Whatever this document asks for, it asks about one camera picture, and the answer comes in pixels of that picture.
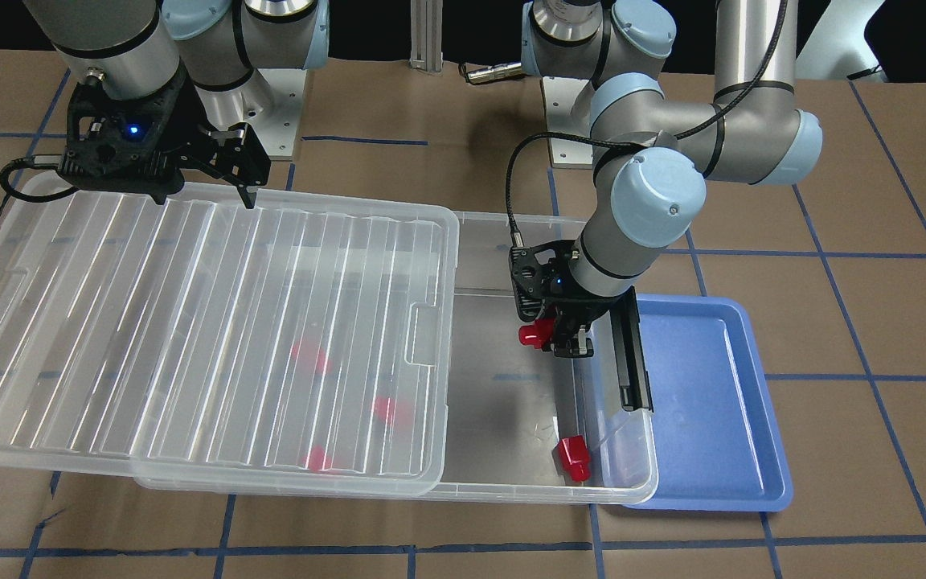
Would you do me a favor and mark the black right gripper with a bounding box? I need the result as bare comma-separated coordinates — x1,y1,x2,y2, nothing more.
150,122,271,210

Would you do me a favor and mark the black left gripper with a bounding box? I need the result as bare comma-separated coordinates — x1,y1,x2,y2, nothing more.
551,296,620,359

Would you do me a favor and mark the red block from tray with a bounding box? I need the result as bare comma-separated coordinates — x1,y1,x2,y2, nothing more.
518,318,555,351

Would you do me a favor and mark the clear plastic box lid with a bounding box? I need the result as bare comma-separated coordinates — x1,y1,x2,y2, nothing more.
0,183,460,498

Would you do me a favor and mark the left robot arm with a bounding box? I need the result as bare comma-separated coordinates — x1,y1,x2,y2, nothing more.
510,1,823,358

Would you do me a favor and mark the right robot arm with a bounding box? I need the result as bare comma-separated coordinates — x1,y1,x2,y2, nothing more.
0,1,330,209

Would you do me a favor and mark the clear plastic storage box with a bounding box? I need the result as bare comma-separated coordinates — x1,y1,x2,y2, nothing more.
129,207,614,503

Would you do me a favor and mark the red block near latch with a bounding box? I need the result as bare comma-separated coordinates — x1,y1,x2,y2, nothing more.
555,435,592,483

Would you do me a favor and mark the blue plastic tray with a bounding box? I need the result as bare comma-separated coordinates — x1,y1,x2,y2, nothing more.
584,294,795,513

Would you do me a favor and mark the red block upper middle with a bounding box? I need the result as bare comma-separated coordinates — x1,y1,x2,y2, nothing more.
372,396,415,429

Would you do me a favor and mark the red block centre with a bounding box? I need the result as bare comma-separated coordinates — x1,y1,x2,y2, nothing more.
289,339,332,376

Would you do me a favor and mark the red block lower middle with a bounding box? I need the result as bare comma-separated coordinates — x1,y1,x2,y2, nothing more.
302,445,334,474

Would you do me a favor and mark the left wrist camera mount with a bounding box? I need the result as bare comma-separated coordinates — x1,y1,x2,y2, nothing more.
508,239,588,322

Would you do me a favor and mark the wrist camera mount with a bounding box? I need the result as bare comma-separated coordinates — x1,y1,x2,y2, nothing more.
508,239,588,322
55,68,186,199

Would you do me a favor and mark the black box latch handle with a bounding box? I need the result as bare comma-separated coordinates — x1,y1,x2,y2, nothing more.
608,287,654,412

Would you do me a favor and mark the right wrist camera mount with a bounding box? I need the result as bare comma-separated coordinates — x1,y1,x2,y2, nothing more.
55,68,186,199

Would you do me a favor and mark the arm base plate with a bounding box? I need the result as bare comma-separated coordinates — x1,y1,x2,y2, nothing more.
252,68,309,161
541,76,594,170

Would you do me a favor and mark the aluminium frame post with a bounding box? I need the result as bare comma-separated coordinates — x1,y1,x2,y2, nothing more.
408,0,444,76

